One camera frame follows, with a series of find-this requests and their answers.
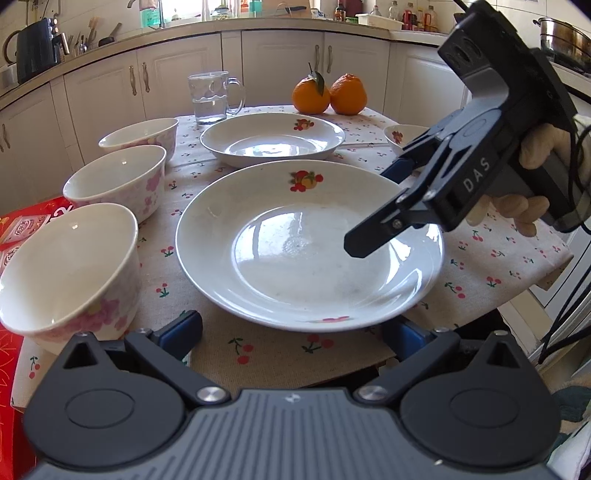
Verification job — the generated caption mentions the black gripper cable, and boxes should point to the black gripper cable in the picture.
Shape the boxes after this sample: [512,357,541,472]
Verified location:
[538,115,591,365]

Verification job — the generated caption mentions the cherry-print tablecloth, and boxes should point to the cherry-print tablecloth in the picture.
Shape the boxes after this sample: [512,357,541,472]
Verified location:
[11,105,573,411]

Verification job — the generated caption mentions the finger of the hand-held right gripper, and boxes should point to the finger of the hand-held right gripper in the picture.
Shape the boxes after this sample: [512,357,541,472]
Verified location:
[381,111,467,185]
[344,134,455,259]

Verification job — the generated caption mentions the utensil holder with utensils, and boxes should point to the utensil holder with utensils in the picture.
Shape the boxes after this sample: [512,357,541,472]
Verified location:
[69,17,100,56]

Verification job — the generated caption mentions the red printed carton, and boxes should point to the red printed carton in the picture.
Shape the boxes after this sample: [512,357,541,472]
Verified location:
[0,196,77,480]

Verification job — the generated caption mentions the orange with green leaf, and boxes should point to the orange with green leaf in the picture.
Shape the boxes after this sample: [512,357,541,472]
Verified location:
[292,62,331,114]

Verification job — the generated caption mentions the black frying pan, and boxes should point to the black frying pan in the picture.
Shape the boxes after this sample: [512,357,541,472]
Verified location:
[98,22,123,47]

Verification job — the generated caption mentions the steel cooking pot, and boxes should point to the steel cooking pot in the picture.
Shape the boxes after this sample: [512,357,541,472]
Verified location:
[533,16,591,70]

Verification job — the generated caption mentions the white kitchen cabinets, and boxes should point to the white kitchen cabinets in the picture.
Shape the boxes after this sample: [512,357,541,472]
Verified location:
[0,28,476,185]

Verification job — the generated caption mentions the small white bowl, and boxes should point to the small white bowl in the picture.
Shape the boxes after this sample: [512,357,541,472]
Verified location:
[383,124,430,160]

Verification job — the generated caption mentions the orange without leaf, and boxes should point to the orange without leaf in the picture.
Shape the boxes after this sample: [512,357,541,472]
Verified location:
[329,73,368,116]

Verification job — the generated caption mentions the white plastic tray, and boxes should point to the white plastic tray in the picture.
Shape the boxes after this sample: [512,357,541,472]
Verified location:
[355,13,403,32]

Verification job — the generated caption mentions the person's right hand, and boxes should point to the person's right hand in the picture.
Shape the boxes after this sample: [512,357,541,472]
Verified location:
[466,124,580,237]

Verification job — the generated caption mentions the glass mug with water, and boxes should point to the glass mug with water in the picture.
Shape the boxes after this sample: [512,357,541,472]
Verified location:
[187,71,245,126]

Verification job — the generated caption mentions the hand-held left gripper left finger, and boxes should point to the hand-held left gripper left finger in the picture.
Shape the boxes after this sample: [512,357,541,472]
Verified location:
[62,310,232,408]

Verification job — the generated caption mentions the black kitchen appliance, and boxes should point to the black kitchen appliance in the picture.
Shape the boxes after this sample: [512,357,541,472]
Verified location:
[4,18,70,86]

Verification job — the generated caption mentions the green dish soap bottle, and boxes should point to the green dish soap bottle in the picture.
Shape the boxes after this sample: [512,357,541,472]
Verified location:
[140,0,162,28]

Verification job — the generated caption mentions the large white fruit-print plate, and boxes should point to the large white fruit-print plate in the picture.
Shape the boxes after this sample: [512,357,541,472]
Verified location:
[175,161,445,332]

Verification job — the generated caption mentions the medium white fruit-print plate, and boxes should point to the medium white fruit-print plate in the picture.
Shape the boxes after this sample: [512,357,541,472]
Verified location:
[199,112,346,168]

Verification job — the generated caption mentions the white pink-flower bowl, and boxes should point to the white pink-flower bowl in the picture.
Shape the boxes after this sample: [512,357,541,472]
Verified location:
[63,144,167,224]
[0,203,141,355]
[98,117,179,162]

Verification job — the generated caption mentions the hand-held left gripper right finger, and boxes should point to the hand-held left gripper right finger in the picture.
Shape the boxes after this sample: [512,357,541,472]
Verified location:
[353,318,529,407]

